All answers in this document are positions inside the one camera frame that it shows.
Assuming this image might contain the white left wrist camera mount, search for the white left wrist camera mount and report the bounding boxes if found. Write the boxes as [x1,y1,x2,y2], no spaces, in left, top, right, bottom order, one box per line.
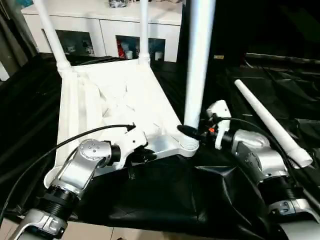
[114,123,149,171]

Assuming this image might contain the black work mat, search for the black work mat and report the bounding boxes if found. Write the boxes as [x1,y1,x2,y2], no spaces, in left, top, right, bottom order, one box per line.
[0,52,320,240]

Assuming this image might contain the black cabinet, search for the black cabinet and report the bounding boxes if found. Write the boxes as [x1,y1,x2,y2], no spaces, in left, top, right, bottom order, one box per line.
[181,0,320,68]

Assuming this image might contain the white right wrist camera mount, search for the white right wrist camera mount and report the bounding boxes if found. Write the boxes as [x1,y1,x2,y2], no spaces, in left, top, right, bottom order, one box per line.
[206,99,231,151]

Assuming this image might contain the white glass-door cabinet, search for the white glass-door cabinet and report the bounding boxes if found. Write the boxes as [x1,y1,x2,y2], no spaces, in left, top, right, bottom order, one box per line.
[21,0,183,62]

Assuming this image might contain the grey curtain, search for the grey curtain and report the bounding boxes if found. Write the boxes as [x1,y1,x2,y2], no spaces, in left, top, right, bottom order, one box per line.
[0,0,38,81]

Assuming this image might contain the white plastic table leg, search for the white plastic table leg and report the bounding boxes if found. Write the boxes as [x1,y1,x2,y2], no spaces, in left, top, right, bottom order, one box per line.
[234,79,313,168]
[179,0,217,151]
[32,0,73,73]
[136,0,151,68]

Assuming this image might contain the clear glass ornament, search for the clear glass ornament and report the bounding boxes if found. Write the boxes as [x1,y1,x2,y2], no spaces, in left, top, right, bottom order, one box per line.
[107,0,129,8]

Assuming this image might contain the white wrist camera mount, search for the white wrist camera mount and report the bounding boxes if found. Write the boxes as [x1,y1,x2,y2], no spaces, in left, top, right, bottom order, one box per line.
[206,99,231,151]
[114,123,149,171]

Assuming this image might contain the white plastic table top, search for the white plastic table top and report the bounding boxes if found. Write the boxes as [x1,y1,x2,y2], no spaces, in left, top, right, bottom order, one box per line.
[43,58,201,190]

